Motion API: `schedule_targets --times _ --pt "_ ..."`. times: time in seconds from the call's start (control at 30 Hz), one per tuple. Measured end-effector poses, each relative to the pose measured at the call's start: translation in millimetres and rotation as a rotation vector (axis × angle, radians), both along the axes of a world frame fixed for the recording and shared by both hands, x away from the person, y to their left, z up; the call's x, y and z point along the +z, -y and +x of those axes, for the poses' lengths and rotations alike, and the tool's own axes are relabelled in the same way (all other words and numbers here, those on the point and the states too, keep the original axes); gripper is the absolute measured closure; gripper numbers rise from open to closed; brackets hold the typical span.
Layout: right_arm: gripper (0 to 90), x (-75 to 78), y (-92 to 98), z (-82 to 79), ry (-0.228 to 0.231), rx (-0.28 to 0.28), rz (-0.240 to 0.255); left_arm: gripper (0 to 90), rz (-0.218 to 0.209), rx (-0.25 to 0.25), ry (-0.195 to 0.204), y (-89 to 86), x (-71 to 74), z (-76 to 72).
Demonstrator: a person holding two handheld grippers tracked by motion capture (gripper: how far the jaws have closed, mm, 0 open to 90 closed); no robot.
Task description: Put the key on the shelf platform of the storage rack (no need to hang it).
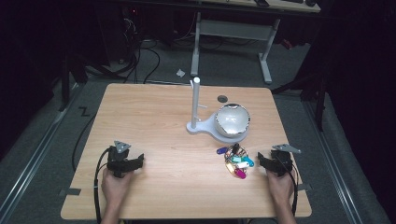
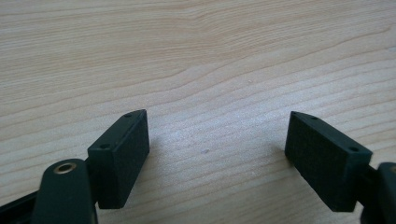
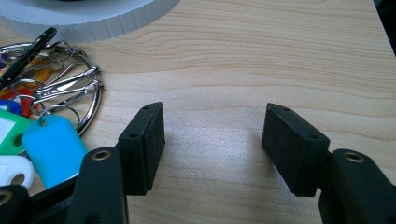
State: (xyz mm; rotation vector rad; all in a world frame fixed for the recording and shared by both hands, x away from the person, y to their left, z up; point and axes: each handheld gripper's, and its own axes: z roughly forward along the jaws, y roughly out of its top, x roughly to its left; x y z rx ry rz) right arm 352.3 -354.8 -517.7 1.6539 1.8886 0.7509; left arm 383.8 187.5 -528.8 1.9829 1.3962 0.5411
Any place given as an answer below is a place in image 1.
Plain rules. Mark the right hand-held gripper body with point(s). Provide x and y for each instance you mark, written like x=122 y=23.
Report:
x=282 y=160

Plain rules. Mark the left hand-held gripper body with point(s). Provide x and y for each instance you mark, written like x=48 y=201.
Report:
x=117 y=155

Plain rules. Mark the key bunch with coloured tags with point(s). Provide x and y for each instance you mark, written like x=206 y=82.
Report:
x=238 y=161

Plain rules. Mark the person's right hand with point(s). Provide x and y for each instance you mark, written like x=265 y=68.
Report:
x=280 y=188

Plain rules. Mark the person's left hand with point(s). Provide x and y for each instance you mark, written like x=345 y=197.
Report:
x=114 y=186

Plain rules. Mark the grey tape strip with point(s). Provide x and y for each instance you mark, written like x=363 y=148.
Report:
x=304 y=187
x=70 y=192

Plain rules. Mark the silver metal bowl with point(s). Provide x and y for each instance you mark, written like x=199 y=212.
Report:
x=233 y=119

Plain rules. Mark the white stand with pole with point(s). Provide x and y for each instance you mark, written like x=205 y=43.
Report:
x=195 y=102

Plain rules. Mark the white paper scrap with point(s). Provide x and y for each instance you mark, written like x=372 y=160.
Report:
x=180 y=73

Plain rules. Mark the metal floor rail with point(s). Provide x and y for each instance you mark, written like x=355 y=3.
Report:
x=330 y=161
x=34 y=158

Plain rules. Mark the wooden desk with grey frame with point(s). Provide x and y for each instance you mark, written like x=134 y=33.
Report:
x=233 y=29

